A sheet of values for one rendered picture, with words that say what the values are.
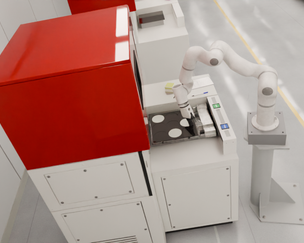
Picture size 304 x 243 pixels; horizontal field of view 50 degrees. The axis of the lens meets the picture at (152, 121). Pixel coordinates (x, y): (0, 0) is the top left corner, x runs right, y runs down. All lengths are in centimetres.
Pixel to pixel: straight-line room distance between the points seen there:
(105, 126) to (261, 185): 157
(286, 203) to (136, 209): 144
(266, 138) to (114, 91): 123
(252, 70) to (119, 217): 133
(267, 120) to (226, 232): 107
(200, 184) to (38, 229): 168
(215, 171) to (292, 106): 206
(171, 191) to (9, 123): 126
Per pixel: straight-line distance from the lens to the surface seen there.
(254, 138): 243
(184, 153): 242
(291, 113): 413
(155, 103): 271
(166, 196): 253
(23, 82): 169
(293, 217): 309
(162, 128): 254
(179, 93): 239
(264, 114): 238
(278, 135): 243
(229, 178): 249
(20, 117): 182
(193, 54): 217
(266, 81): 218
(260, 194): 295
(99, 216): 236
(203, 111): 269
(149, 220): 240
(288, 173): 342
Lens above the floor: 251
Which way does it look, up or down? 38 degrees down
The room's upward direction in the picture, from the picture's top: 12 degrees counter-clockwise
